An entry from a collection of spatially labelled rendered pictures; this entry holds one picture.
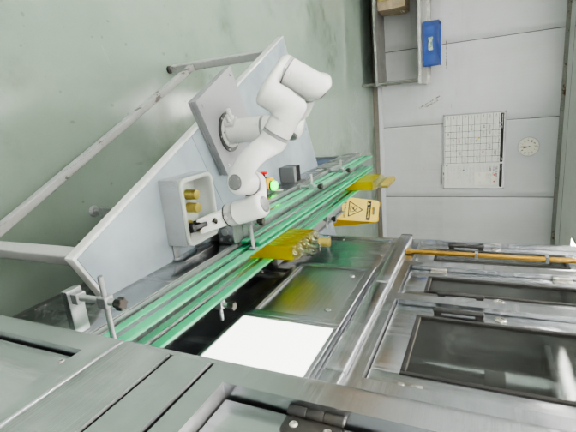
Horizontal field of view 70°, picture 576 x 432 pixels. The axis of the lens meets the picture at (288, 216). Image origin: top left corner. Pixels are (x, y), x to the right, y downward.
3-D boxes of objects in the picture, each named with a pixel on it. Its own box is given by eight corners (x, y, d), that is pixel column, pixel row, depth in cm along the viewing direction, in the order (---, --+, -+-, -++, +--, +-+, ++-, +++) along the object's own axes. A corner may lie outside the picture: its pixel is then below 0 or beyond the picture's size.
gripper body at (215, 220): (228, 230, 126) (200, 237, 131) (244, 221, 135) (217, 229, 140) (219, 207, 125) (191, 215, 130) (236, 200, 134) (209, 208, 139)
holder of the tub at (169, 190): (171, 261, 139) (189, 262, 136) (157, 180, 132) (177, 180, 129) (201, 244, 154) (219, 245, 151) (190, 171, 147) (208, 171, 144)
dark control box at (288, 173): (279, 183, 213) (295, 183, 209) (279, 167, 211) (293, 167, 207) (286, 179, 220) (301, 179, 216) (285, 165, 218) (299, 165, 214)
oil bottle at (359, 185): (344, 190, 269) (387, 190, 257) (343, 182, 268) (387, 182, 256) (346, 189, 274) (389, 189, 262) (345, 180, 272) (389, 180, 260)
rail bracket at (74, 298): (55, 339, 98) (124, 355, 88) (38, 273, 94) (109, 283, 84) (72, 329, 102) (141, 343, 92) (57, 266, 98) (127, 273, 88)
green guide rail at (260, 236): (241, 243, 154) (260, 243, 150) (240, 240, 153) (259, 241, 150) (362, 167, 306) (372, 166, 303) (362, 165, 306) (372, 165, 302)
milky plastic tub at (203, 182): (169, 246, 138) (190, 248, 134) (158, 180, 132) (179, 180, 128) (201, 231, 153) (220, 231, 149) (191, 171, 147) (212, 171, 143)
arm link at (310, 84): (293, 73, 138) (305, 41, 125) (328, 94, 138) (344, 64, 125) (274, 100, 132) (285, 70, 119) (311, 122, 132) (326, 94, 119)
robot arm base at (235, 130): (213, 120, 154) (250, 115, 148) (225, 103, 162) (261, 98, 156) (229, 153, 164) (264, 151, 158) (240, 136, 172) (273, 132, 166)
